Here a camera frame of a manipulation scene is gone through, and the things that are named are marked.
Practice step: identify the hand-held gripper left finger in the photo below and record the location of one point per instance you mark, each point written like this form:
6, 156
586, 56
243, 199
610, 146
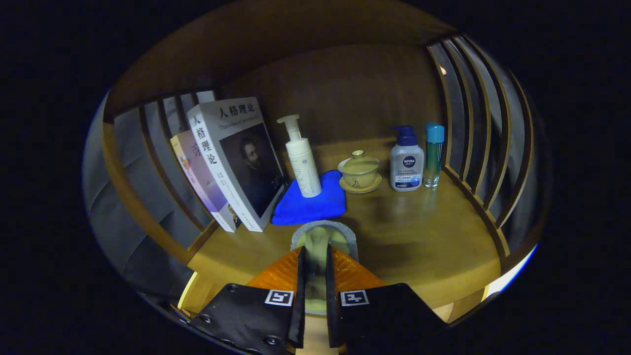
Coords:
300, 296

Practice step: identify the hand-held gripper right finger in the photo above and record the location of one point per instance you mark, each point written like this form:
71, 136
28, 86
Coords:
331, 305

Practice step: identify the wooden countertop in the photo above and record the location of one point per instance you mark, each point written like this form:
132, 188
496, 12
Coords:
419, 231

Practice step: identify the wooden cabinet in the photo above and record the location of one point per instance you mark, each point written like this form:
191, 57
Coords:
345, 88

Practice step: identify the blue folded cloth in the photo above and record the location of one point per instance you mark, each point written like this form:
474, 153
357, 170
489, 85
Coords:
310, 207

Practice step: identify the yellow lidded teacup with saucer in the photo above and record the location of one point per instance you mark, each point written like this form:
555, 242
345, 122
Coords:
359, 172

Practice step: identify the purple book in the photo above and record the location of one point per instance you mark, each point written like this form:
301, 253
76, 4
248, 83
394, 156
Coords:
202, 182

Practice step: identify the white bottle with blue pump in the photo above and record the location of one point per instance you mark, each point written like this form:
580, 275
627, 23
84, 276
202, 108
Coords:
406, 170

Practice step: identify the white book with portrait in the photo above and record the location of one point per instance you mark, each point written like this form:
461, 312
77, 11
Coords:
231, 148

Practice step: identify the teal capped clear bottle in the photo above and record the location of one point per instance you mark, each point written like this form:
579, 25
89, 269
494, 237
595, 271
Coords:
434, 153

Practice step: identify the white appliance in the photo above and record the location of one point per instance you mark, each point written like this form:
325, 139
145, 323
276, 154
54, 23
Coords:
512, 273

